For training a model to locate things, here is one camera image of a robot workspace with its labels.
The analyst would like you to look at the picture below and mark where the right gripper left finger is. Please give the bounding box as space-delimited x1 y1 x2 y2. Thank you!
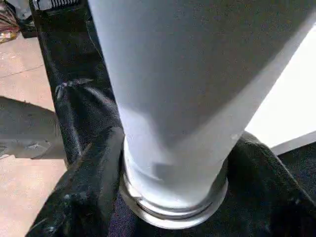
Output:
27 126 126 237

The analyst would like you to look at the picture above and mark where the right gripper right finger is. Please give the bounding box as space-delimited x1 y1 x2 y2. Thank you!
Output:
225 131 316 237

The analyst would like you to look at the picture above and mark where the white plastic table top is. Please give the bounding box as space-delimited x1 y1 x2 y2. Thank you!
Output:
118 25 316 230

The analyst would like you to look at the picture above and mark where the white plastic table leg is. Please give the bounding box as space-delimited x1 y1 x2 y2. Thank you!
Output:
88 0 316 208

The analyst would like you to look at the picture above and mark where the grey rounded robot foot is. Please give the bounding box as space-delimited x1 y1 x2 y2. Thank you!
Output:
0 96 67 161

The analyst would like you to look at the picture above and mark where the black mat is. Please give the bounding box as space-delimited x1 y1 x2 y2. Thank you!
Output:
30 0 316 237

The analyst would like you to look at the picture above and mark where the colourful patterned cloth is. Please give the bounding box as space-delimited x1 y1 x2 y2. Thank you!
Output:
0 0 21 44

